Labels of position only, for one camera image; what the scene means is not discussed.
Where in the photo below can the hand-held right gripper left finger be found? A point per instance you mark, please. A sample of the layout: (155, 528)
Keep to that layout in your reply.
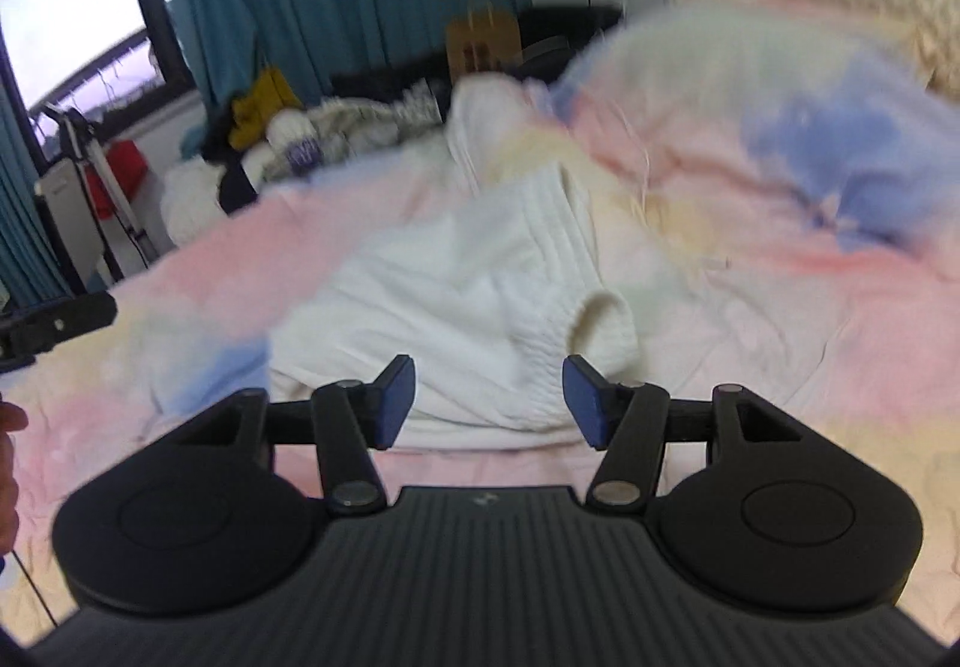
(394, 400)

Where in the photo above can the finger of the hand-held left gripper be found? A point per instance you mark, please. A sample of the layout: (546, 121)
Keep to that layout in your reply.
(67, 322)

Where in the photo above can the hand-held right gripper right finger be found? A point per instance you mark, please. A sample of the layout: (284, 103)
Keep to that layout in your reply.
(585, 400)

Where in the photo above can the white knit sweater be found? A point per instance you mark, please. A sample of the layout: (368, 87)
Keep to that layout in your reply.
(450, 307)

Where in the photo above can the pile of clothes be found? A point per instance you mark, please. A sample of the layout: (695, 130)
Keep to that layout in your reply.
(330, 127)

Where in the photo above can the person's left hand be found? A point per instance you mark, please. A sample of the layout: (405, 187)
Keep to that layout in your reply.
(7, 472)

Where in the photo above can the black stand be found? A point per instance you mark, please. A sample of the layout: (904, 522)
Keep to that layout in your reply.
(112, 209)

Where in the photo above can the red cloth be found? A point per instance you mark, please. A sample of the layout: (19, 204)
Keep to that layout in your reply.
(120, 175)

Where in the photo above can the pastel bed blanket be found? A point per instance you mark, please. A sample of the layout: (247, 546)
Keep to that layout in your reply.
(787, 224)

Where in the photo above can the yellow garment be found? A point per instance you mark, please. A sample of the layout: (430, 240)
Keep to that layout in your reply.
(259, 108)

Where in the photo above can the black framed window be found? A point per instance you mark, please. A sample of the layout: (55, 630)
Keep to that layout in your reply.
(67, 14)

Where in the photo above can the brown paper bag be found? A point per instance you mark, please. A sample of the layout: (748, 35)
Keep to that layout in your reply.
(484, 44)

